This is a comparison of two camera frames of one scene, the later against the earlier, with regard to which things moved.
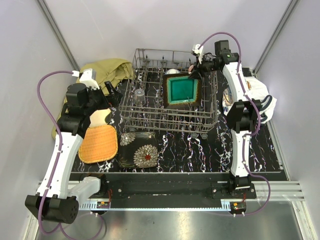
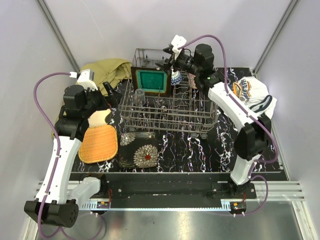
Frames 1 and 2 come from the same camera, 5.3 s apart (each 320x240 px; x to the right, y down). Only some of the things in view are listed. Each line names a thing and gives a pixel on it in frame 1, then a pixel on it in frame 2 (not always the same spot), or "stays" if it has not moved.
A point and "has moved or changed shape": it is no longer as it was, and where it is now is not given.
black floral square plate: [138, 149] stays
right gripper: [195, 75] → [166, 67]
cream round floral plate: [98, 117] stays
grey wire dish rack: [161, 96] stays
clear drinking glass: [139, 99] stays
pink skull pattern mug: [190, 68] has moved or changed shape
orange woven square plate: [99, 143] stays
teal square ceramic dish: [180, 90] → [152, 81]
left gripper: [116, 95] stays
